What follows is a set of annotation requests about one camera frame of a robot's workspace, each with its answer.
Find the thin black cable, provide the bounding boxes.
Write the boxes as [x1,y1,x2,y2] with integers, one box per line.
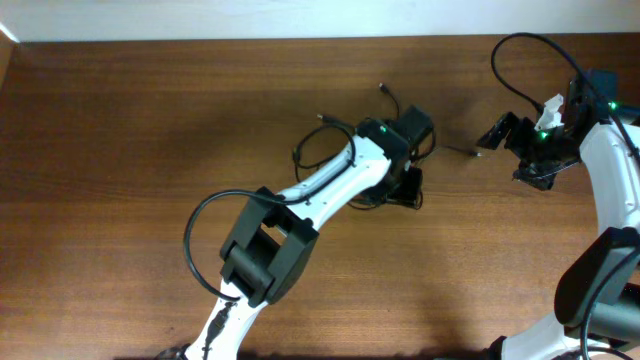
[291,82,484,211]

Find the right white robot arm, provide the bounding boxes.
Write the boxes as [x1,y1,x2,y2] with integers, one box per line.
[477,69,639,359]

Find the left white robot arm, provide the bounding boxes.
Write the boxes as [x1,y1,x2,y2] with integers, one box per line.
[158,106,435,359]

